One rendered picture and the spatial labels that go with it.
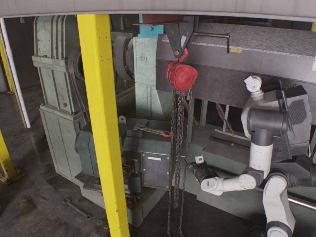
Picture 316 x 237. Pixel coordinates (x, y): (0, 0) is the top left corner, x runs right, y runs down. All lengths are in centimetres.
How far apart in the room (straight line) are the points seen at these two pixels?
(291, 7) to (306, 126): 58
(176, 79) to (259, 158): 58
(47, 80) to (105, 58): 132
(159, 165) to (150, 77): 82
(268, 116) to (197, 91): 98
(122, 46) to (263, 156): 150
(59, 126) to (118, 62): 82
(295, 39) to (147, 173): 137
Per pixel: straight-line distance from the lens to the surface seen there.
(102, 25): 98
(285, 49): 159
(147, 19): 98
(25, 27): 618
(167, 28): 125
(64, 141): 236
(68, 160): 248
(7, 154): 286
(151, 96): 211
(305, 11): 69
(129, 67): 213
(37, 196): 264
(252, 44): 162
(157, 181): 174
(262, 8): 70
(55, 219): 235
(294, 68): 164
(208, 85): 177
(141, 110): 224
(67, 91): 203
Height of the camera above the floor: 171
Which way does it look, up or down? 27 degrees down
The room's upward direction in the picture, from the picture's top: straight up
